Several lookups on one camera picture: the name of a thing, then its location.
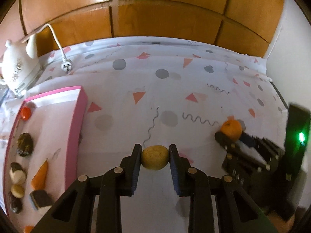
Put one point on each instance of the white power plug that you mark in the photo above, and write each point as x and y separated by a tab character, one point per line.
66	66

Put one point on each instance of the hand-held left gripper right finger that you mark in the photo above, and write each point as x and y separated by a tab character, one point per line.
175	174

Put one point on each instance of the yellow-brown round fruit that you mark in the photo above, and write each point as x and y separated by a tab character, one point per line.
17	191
155	157

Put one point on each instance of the orange wedge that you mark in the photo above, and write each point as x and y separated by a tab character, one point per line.
40	177

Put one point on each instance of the dark and cream block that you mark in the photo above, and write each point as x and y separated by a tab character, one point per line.
18	174

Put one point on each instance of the pink-edged tray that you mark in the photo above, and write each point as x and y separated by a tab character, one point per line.
77	126

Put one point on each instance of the person's right hand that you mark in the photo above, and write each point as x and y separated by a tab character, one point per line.
286	227

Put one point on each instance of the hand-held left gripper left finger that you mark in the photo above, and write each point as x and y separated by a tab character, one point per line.
136	174

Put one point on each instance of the dark avocado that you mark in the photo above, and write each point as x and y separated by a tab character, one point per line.
24	144

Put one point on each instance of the small red-orange fruit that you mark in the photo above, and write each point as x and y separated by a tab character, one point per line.
25	113

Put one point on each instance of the brown cube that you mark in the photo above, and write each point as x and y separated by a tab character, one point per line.
40	197

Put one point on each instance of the mandarin orange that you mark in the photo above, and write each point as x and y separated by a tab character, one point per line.
230	129

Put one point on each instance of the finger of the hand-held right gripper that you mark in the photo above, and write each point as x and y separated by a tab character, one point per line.
249	139
224	139

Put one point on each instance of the patterned white tablecloth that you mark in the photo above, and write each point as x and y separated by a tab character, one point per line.
170	89

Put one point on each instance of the white electric kettle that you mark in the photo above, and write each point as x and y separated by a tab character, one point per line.
17	63

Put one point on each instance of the dark oval fruit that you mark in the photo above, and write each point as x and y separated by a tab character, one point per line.
14	205

